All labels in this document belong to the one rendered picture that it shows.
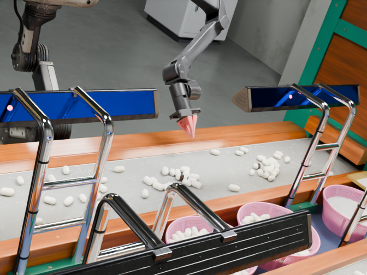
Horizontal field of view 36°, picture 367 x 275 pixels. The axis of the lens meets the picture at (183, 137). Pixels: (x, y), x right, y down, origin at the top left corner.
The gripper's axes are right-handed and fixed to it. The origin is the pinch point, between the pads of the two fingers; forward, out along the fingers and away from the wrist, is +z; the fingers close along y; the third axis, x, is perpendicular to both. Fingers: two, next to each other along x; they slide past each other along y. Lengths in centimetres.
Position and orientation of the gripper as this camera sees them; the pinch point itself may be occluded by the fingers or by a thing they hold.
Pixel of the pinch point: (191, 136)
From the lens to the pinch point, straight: 200.5
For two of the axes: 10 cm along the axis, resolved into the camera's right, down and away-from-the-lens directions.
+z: 2.9, 9.3, -2.1
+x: -5.8, 3.4, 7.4
